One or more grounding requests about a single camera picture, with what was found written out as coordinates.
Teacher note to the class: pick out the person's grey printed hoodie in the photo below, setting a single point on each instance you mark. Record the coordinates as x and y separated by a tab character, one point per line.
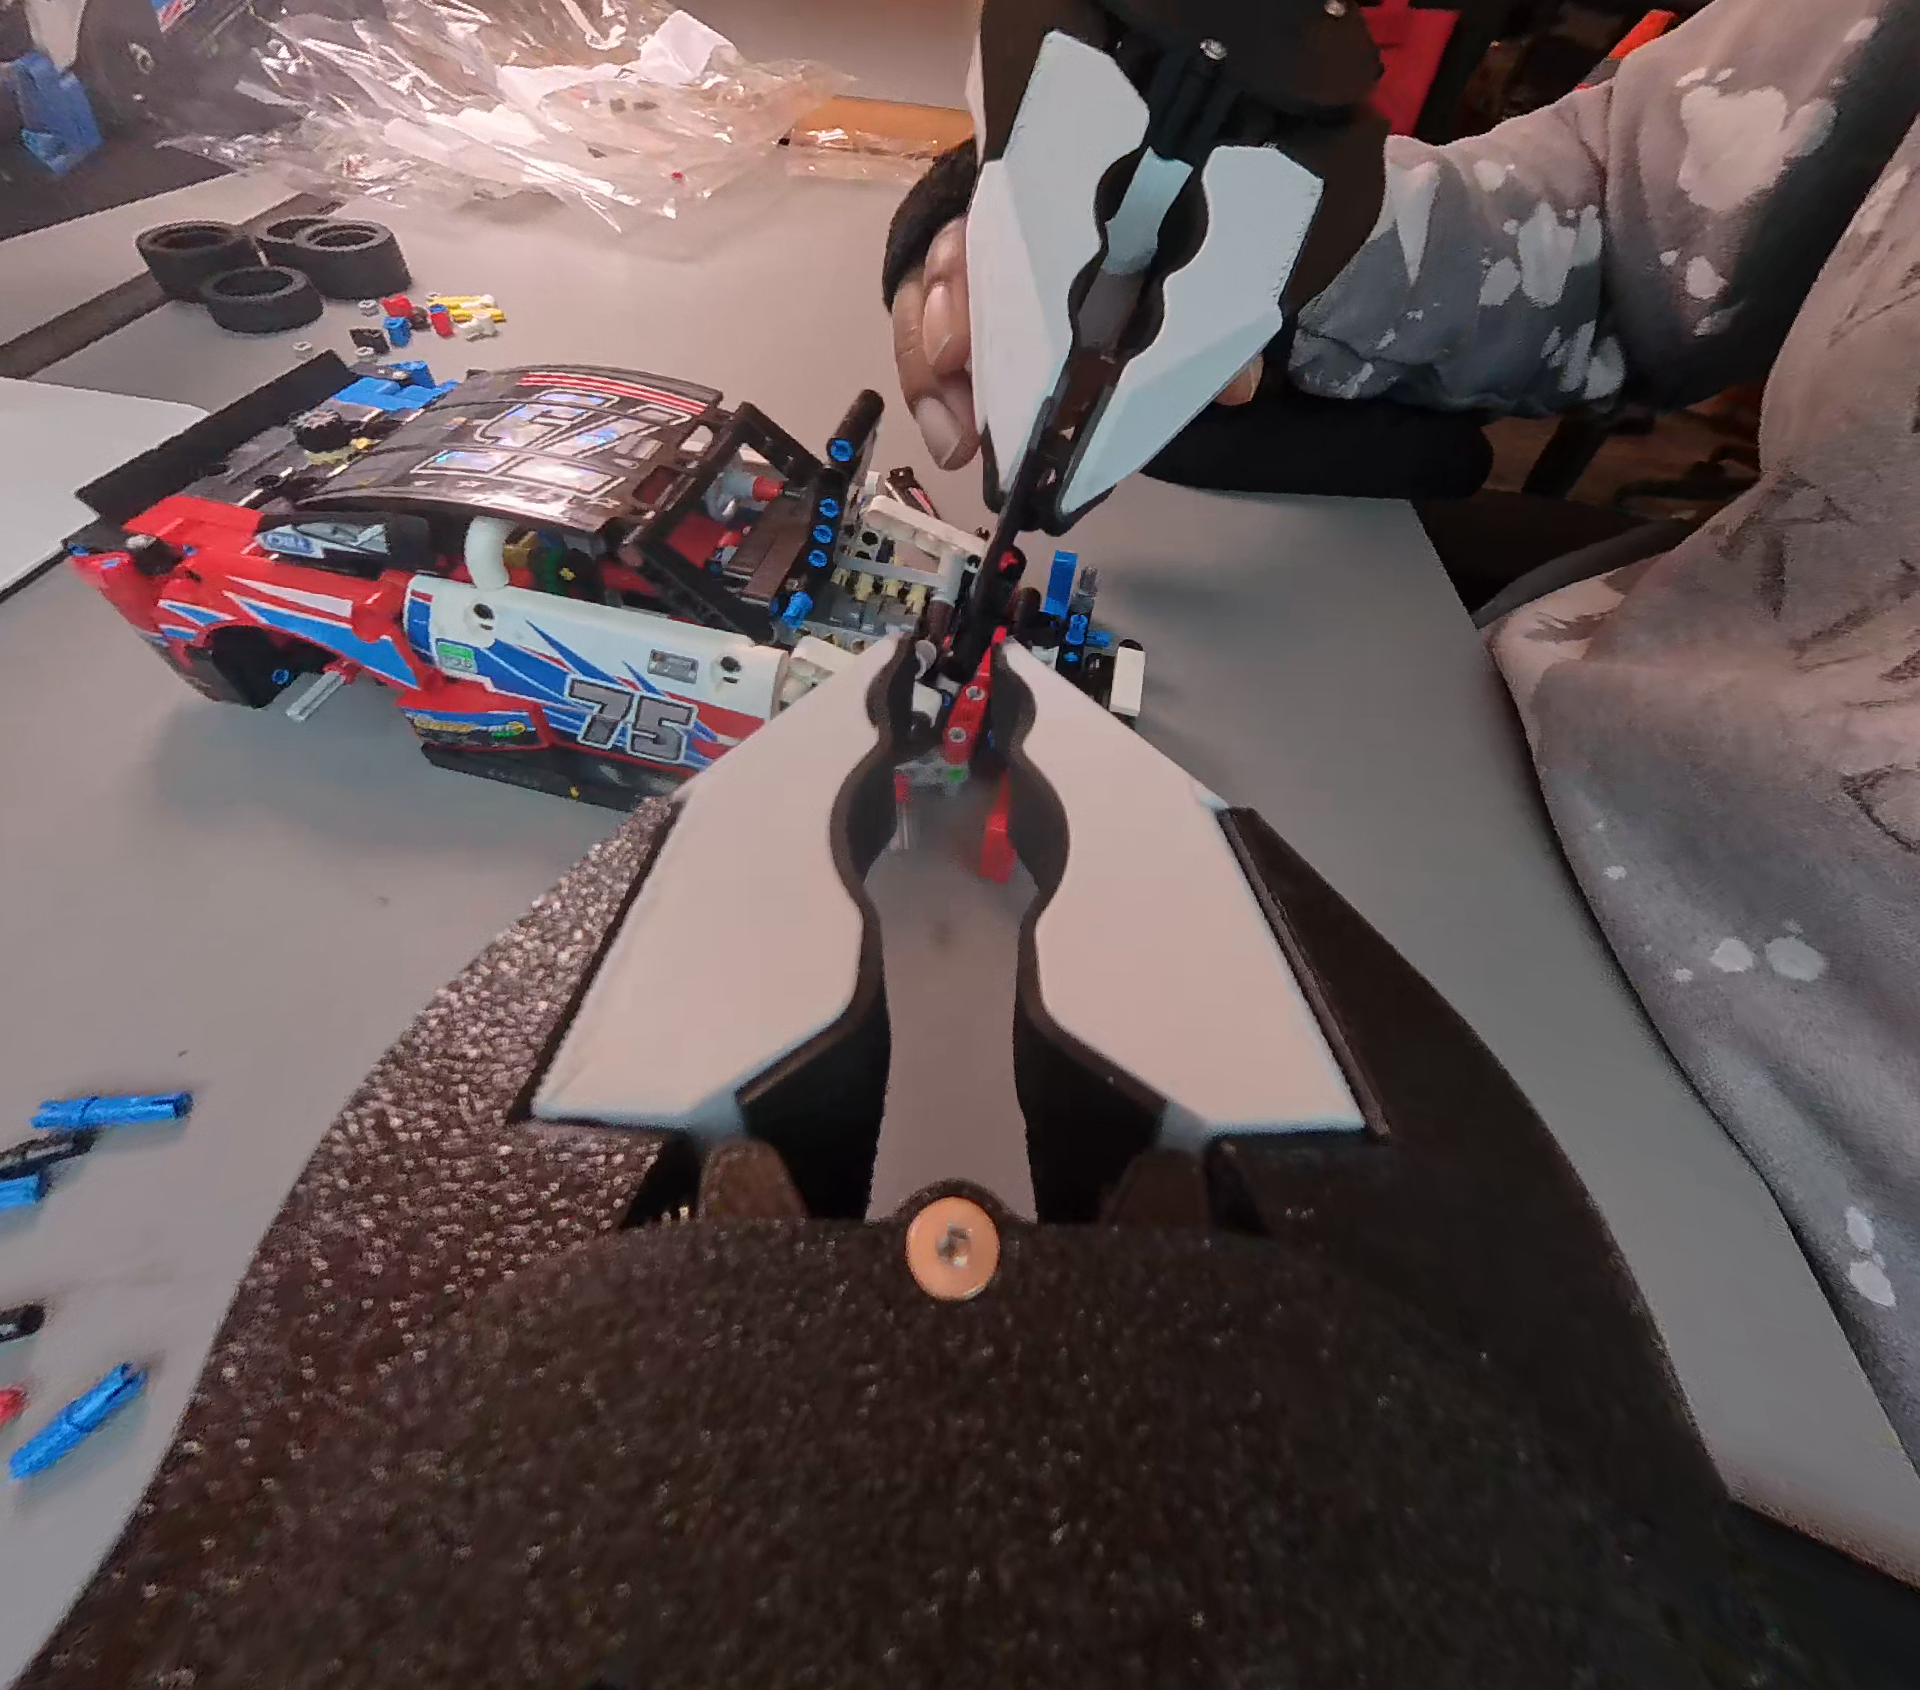
1725	821

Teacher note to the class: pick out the blue connector pin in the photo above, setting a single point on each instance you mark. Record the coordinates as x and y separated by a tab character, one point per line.
75	1421
112	1111

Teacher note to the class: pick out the small red pin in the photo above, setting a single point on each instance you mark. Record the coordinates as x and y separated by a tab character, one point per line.
13	1403

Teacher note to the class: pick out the person's right forearm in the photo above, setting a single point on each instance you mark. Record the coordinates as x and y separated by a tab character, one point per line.
1574	220

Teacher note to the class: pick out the person's right hand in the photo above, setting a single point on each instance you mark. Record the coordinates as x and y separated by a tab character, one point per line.
938	355

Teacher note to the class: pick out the cluster of small brick pieces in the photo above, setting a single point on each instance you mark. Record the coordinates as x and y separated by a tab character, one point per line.
434	319

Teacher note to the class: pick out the black flat strip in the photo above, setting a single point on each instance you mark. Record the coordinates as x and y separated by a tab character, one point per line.
210	439

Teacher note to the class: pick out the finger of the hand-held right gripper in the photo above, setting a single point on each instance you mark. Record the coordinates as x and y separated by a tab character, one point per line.
1034	250
1214	310

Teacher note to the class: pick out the small black pin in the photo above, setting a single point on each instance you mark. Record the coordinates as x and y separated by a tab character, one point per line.
19	1323

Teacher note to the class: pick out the black and blue pin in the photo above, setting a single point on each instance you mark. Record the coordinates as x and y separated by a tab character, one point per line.
39	1164

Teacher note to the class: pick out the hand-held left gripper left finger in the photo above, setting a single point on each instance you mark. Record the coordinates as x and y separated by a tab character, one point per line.
720	940

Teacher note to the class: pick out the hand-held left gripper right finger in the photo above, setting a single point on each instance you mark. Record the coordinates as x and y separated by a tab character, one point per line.
1200	954

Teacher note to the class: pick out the red plastic chair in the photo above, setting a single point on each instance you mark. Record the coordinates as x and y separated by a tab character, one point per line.
1403	40

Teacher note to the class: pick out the black toy tire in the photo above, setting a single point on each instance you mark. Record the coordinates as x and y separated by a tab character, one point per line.
353	258
194	258
292	233
262	299

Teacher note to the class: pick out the pile of clear plastic bags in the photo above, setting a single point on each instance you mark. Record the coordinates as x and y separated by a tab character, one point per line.
495	85

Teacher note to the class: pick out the long black brick beam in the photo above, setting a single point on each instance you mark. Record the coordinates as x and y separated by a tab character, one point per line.
1008	565

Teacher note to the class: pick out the black office chair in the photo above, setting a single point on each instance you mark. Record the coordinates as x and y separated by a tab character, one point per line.
1620	444

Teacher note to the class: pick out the brick-built toy race car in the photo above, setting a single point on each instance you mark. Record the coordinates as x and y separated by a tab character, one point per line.
600	654

